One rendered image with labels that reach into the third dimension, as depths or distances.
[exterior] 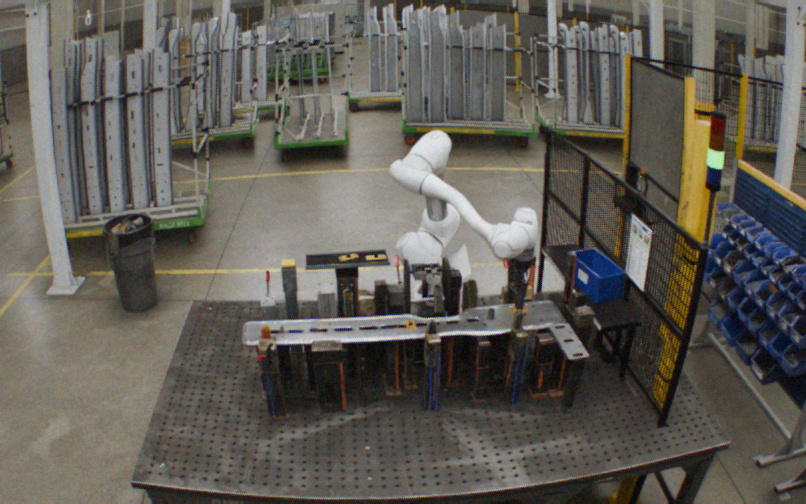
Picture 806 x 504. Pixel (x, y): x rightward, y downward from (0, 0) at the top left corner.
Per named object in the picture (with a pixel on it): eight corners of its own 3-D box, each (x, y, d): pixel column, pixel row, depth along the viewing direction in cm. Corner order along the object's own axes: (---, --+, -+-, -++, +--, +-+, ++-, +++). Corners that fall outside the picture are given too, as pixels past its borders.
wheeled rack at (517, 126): (401, 146, 931) (401, 30, 861) (400, 130, 1023) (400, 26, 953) (535, 150, 934) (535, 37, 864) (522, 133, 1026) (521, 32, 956)
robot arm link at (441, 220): (417, 243, 359) (439, 212, 367) (444, 256, 353) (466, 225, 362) (401, 149, 293) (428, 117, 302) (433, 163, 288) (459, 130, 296)
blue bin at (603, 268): (596, 304, 288) (600, 278, 283) (565, 276, 315) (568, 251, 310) (622, 297, 293) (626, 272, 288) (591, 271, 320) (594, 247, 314)
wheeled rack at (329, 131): (349, 159, 871) (350, 34, 801) (274, 164, 863) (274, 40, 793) (348, 127, 1046) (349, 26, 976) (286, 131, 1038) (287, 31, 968)
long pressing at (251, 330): (241, 349, 262) (240, 346, 261) (243, 322, 282) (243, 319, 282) (567, 325, 280) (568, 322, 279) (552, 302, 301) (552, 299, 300)
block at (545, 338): (530, 399, 278) (539, 346, 267) (523, 386, 288) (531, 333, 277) (550, 396, 279) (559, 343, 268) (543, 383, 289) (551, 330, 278)
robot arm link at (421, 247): (414, 283, 352) (383, 254, 346) (434, 256, 359) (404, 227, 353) (430, 281, 338) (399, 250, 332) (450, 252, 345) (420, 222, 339)
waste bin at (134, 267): (108, 317, 476) (93, 236, 447) (125, 288, 525) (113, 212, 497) (157, 318, 480) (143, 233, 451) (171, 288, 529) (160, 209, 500)
